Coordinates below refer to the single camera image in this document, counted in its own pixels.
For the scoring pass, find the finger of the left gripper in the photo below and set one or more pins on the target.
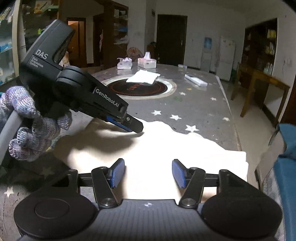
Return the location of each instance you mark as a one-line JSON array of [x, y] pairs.
[[118, 124], [131, 124]]

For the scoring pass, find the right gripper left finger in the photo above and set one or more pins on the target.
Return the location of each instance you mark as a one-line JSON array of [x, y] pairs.
[[103, 180]]

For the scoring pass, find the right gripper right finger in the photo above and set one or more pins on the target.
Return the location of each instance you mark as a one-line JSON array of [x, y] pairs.
[[193, 181]]

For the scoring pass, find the cream white sweater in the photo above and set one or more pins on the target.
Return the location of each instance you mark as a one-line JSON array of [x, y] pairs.
[[147, 155]]

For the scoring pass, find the left hand knit glove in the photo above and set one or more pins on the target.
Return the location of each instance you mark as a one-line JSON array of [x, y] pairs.
[[30, 143]]

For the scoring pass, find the white paper bag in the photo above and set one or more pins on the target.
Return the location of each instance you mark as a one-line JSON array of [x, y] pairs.
[[65, 60]]

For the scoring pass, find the round induction cooktop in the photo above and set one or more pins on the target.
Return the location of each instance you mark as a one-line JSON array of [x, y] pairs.
[[161, 88]]

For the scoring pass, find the white folded cloth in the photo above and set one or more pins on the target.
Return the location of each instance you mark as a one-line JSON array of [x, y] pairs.
[[143, 76]]

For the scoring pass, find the glass shelf cabinet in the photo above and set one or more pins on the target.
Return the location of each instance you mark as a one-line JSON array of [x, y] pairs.
[[13, 46]]

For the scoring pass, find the pink tissue box left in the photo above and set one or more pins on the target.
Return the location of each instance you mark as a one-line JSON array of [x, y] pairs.
[[124, 63]]

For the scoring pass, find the pink tissue box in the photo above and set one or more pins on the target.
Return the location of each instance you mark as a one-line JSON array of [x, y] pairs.
[[147, 62], [124, 63]]

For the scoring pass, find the pink tissue box right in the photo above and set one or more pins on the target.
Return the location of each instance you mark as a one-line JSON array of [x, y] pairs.
[[147, 62]]

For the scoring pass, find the grey star tablecloth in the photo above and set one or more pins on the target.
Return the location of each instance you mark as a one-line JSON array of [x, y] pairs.
[[206, 108]]

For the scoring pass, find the floral cushion chair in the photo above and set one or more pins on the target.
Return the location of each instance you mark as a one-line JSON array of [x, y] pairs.
[[134, 53]]

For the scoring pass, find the small green white packet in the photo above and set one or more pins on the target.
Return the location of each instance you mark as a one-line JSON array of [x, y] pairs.
[[182, 66]]

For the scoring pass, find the white long box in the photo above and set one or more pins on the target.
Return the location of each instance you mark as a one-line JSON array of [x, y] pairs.
[[197, 81]]

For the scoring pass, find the blue fabric storage bag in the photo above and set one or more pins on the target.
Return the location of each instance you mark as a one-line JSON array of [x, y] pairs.
[[275, 174]]

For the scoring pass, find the water dispenser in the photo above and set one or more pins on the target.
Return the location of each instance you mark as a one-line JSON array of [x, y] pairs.
[[206, 55]]

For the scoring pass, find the dark wooden door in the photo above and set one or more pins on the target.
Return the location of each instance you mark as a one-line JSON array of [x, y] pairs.
[[171, 39]]

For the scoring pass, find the white refrigerator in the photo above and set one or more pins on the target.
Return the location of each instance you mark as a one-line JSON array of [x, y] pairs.
[[225, 59]]

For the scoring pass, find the wooden side table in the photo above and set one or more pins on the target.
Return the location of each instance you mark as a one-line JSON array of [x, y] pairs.
[[258, 86]]

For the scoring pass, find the dark wooden display cabinet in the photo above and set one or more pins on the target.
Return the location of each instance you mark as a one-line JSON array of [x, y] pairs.
[[259, 47]]

